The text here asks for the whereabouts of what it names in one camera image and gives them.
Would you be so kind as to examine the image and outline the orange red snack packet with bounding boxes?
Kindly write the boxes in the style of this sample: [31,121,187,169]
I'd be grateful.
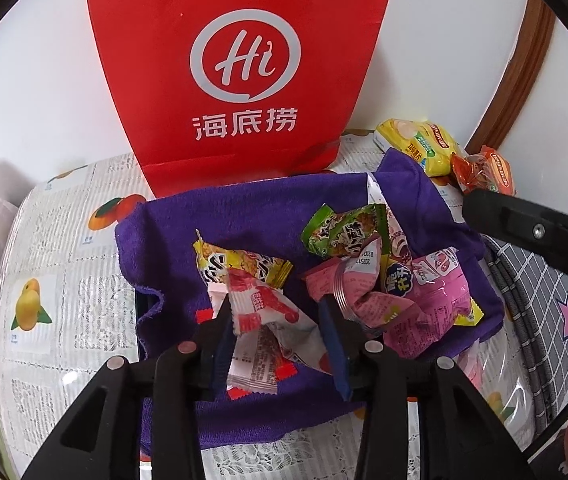
[450,146,517,196]

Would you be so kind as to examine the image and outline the fruit print tablecloth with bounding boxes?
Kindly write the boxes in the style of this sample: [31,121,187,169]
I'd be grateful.
[0,130,565,480]

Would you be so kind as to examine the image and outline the purple cloth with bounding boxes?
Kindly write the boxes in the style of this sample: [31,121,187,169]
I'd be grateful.
[114,147,505,451]

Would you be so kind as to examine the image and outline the long white snack packet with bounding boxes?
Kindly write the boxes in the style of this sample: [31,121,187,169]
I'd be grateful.
[365,174,415,261]

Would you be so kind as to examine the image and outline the large pink snack packet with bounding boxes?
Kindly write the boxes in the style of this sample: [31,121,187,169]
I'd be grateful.
[381,247,477,358]

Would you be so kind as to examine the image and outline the green snack packet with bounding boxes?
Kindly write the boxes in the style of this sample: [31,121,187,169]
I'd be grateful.
[301,203,389,261]

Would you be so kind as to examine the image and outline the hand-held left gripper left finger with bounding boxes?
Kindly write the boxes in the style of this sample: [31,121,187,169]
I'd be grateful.
[21,295,235,480]

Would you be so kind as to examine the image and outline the red paper shopping bag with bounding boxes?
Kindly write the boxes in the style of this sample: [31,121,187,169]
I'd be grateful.
[84,0,399,198]

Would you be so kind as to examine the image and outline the brown wooden door frame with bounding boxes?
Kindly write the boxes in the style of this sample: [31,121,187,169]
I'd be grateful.
[464,0,557,161]

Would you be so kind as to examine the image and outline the yellow triangular snack packet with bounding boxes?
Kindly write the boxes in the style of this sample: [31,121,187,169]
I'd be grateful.
[193,230,295,296]

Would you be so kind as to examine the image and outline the yellow noodle snack packet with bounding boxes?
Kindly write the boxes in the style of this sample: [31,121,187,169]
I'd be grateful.
[374,119,465,177]

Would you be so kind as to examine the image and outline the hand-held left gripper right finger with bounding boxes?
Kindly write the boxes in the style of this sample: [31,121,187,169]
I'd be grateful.
[320,297,527,480]

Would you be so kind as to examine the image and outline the small pink snack packet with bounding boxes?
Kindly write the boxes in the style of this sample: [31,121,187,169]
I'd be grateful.
[456,347,485,391]

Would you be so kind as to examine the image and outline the grey checkered cloth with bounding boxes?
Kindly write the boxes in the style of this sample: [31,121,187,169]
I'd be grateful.
[484,232,568,436]

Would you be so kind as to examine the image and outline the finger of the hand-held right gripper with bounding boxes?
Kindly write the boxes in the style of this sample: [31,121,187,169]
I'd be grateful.
[464,187,568,306]

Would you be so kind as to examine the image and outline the red and white snack packet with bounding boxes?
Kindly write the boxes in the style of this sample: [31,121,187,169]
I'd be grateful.
[207,267,335,401]

